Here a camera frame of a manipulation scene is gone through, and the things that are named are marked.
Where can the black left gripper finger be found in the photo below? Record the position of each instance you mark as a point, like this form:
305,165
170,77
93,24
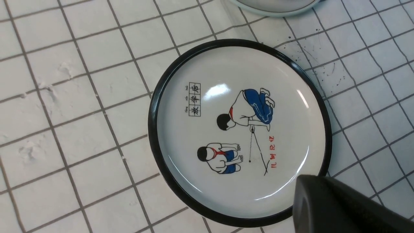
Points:
326,205

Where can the green-rimmed white plate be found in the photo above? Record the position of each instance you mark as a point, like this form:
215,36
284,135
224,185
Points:
270,14

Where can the white grid tablecloth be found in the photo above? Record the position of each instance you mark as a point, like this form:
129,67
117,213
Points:
76,83

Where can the green-rimmed white bowl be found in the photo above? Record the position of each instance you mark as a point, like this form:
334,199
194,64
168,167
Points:
279,5

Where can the black-rimmed cartoon plate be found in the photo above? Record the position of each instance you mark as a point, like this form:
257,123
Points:
232,123

